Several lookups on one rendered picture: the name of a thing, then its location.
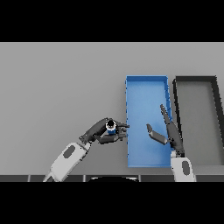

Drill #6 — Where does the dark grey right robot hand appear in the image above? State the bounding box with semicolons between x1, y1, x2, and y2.
145;103;186;158

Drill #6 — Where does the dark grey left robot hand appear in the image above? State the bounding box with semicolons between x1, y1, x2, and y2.
78;116;130;145

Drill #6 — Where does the blue pipe with pale ring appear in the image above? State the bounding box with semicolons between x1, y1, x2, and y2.
105;119;118;136

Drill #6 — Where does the dark grey bin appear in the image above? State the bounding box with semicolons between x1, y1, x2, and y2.
172;75;224;166

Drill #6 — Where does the blue bin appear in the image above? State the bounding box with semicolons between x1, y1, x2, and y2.
125;75;176;168

